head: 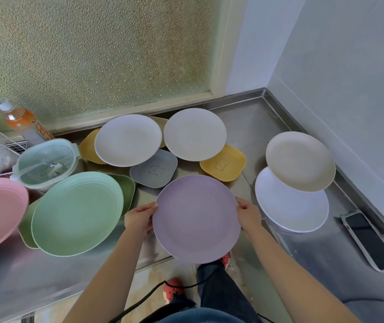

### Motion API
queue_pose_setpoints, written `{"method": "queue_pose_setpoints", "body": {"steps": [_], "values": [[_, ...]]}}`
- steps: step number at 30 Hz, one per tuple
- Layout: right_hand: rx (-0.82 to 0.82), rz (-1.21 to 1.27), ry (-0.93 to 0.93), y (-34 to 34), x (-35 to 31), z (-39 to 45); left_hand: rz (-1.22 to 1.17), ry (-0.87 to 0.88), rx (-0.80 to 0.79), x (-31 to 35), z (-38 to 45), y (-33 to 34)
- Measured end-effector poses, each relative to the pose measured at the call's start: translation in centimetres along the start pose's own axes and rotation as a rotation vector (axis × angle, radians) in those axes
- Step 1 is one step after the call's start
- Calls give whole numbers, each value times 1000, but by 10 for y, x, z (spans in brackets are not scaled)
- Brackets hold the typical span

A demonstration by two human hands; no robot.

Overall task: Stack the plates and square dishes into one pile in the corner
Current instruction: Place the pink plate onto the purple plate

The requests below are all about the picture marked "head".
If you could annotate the person's left hand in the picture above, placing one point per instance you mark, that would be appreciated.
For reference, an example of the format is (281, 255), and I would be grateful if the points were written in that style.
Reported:
(139, 220)

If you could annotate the person's right hand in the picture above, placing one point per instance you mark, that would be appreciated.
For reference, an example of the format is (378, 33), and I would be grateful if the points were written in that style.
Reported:
(250, 218)

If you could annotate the green square dish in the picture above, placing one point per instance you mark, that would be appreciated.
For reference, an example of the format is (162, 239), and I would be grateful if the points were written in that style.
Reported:
(25, 228)
(128, 191)

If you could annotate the white large round plate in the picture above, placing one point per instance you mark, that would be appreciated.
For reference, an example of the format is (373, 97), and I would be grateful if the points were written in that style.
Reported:
(291, 211)

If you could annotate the grey square dish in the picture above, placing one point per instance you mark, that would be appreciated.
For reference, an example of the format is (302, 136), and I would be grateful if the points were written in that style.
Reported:
(153, 169)

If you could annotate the purple round plate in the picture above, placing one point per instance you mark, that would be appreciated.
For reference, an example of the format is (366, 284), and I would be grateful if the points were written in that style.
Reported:
(197, 220)

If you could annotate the yellow square dish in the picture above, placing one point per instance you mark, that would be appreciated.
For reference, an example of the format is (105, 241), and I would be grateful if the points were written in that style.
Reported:
(222, 164)
(87, 149)

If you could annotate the green round plate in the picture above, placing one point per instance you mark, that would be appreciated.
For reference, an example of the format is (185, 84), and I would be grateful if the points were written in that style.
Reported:
(77, 213)

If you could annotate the beige round plate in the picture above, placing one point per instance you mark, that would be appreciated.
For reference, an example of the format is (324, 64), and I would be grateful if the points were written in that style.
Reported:
(299, 161)

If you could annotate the pale lavender small round plate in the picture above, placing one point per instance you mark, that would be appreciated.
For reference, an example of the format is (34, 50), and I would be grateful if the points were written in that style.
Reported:
(128, 140)

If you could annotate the cream square dish back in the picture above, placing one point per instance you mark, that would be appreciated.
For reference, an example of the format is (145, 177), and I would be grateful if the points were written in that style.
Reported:
(162, 124)

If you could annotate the white small round plate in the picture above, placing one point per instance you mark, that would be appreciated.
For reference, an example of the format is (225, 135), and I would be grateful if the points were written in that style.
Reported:
(195, 134)

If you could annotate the person's right forearm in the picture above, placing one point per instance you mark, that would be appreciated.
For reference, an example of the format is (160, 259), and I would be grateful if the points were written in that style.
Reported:
(289, 282)

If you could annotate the person's left forearm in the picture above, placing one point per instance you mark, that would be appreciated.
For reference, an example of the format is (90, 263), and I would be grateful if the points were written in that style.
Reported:
(111, 282)

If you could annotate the red clog shoe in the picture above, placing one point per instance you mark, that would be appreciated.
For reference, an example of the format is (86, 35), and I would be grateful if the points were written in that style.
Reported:
(173, 287)
(226, 260)

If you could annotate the dark blue denim trousers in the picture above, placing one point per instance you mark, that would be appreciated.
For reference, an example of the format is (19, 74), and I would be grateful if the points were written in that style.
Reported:
(219, 292)

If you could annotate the small white plastic piece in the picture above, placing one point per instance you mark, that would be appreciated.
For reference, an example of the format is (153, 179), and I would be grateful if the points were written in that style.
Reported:
(56, 168)

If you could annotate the blue knit top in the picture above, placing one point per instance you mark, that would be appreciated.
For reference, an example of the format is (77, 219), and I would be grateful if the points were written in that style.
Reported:
(198, 316)

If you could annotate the mint green strainer bowl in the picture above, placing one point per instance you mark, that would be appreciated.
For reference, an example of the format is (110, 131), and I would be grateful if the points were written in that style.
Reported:
(38, 158)

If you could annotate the smartphone in white case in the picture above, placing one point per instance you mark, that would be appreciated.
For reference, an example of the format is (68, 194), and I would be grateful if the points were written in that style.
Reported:
(368, 242)

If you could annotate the orange drink bottle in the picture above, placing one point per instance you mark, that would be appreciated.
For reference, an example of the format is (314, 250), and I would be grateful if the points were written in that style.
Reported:
(20, 121)

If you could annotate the frosted glass window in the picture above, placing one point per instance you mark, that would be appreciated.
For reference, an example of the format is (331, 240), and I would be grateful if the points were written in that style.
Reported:
(94, 50)

